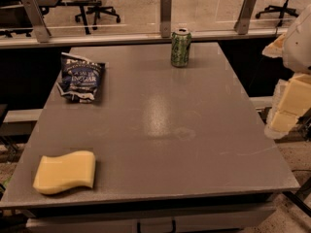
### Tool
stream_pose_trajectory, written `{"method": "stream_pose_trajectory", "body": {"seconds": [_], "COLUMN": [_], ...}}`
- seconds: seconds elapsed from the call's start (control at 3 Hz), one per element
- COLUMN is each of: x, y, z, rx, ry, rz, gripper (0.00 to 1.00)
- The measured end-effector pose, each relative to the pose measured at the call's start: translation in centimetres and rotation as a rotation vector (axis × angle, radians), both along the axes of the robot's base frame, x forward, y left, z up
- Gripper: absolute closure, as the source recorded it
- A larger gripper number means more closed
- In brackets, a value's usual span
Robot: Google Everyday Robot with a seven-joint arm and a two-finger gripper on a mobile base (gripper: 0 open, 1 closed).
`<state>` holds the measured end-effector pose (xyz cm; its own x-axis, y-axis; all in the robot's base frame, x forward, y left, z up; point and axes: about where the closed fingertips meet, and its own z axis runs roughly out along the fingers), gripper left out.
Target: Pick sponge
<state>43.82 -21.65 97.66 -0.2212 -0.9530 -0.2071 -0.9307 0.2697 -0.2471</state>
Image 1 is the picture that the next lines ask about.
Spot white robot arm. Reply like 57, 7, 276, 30
262, 5, 311, 139

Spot yellow sponge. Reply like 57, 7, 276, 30
33, 150, 96, 195

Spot green soda can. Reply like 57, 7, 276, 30
171, 28, 191, 67

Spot blue chip bag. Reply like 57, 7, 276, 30
56, 52, 106, 103

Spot black office chair left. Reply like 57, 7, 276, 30
75, 0, 121, 30

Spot glass barrier panel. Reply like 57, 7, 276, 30
0, 0, 311, 41

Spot middle metal glass bracket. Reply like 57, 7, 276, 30
160, 0, 172, 38

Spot metal glass bracket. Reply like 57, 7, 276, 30
160, 0, 172, 38
234, 0, 257, 35
21, 0, 51, 43

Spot right metal glass bracket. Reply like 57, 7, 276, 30
234, 0, 257, 35

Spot left metal glass bracket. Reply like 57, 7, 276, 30
21, 0, 51, 43

